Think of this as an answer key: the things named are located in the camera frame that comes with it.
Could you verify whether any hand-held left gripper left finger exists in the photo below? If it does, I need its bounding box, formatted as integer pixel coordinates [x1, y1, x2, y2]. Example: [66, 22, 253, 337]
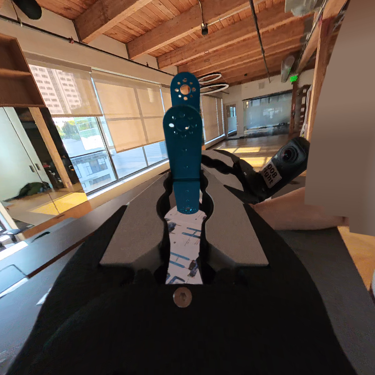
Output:
[99, 172, 176, 285]

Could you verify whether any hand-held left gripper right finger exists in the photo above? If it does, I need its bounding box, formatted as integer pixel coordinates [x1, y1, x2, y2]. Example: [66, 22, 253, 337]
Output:
[199, 164, 269, 285]

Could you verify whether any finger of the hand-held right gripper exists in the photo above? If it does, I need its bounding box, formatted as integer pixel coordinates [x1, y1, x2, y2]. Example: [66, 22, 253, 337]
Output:
[202, 149, 250, 177]
[223, 179, 262, 204]

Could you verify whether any blue metal bracket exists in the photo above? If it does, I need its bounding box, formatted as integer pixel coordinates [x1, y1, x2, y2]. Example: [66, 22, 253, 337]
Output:
[163, 73, 203, 215]

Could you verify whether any person's right forearm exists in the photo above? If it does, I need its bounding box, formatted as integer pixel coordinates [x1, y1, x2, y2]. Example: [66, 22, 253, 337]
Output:
[253, 187, 350, 231]

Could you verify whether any light grey desk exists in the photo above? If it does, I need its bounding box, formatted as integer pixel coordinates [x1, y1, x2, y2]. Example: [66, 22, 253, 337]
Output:
[0, 218, 97, 308]

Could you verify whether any dark grey desk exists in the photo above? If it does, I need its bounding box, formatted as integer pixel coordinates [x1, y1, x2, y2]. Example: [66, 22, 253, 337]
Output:
[0, 173, 375, 375]

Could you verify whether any beige roller blind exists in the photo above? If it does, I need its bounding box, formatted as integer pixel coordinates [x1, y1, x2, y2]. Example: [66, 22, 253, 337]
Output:
[201, 94, 224, 142]
[91, 73, 166, 154]
[29, 65, 104, 118]

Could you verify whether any printed assembly instruction sheet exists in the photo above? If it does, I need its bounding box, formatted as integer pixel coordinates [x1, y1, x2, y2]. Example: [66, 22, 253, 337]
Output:
[164, 209, 205, 285]

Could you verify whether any large glass window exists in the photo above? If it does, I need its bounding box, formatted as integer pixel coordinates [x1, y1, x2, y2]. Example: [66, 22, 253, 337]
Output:
[29, 65, 226, 195]

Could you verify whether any dark green bag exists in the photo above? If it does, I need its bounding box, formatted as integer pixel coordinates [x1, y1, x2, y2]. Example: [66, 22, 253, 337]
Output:
[18, 181, 53, 197]

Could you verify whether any black ceiling pipe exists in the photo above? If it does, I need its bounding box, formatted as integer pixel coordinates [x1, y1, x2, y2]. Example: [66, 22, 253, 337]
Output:
[248, 0, 272, 84]

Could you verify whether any white tall cabinet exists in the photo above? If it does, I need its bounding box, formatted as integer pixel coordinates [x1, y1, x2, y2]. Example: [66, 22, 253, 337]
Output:
[0, 107, 54, 203]

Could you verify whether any black round ceiling lamp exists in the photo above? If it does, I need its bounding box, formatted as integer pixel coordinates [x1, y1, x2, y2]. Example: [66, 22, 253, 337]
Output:
[12, 0, 43, 20]

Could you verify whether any silver air duct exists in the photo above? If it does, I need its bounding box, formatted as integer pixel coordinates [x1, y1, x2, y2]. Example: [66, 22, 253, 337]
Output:
[281, 54, 295, 83]

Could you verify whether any grey desk cable hatch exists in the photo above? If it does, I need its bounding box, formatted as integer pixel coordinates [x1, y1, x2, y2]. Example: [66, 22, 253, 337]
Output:
[0, 264, 30, 294]

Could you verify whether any black wall pipe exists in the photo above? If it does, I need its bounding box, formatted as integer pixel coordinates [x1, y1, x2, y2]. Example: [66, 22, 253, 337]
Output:
[0, 14, 178, 70]

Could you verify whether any wooden wall shelf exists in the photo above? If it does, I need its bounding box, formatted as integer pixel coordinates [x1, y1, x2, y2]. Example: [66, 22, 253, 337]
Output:
[0, 33, 46, 108]

